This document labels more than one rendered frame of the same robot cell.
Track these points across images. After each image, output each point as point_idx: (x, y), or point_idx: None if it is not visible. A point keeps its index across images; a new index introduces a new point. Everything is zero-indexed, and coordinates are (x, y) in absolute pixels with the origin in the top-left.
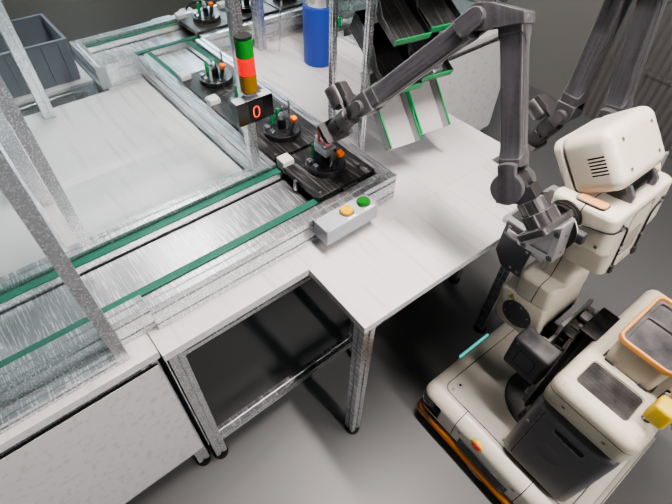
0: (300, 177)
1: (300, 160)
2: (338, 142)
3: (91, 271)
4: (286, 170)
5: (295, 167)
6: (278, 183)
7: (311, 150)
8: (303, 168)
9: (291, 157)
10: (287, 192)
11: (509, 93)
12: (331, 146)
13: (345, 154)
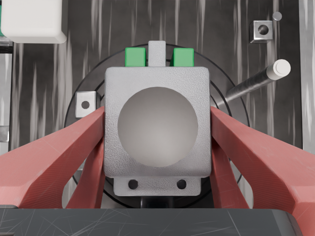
0: (25, 135)
1: (96, 45)
2: (307, 36)
3: None
4: (11, 61)
5: (50, 69)
6: (11, 60)
7: (175, 18)
8: (72, 95)
9: (51, 22)
10: (5, 117)
11: None
12: (172, 182)
13: (273, 129)
